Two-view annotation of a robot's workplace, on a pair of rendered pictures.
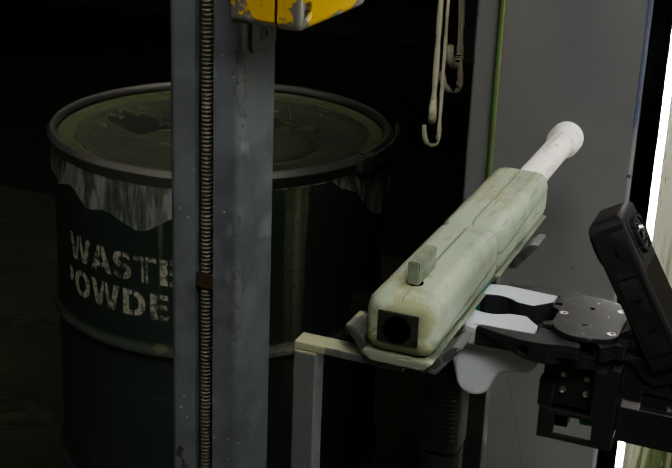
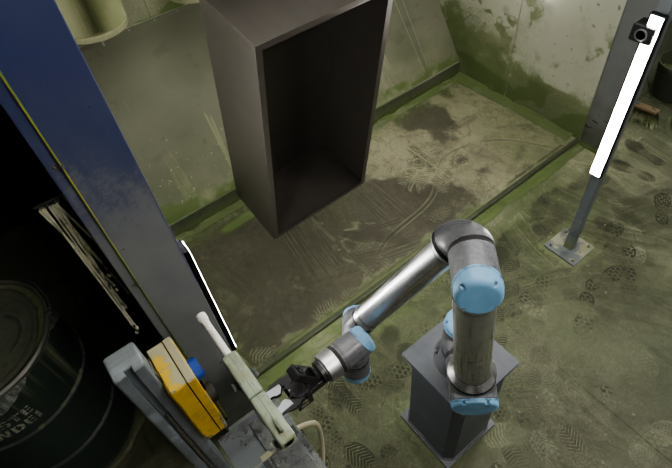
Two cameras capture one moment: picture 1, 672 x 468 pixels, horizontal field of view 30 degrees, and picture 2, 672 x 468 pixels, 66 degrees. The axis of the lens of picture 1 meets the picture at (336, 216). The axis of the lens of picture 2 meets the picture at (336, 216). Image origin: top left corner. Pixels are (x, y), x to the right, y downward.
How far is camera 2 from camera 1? 1.07 m
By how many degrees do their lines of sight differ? 51
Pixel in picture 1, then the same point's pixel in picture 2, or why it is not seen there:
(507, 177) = (232, 363)
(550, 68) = (168, 294)
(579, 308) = (289, 385)
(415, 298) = (289, 435)
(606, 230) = (297, 378)
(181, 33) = (184, 448)
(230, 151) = (208, 448)
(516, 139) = (168, 313)
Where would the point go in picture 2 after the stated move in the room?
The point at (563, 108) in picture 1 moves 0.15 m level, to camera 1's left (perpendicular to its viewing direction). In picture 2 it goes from (177, 298) to (143, 336)
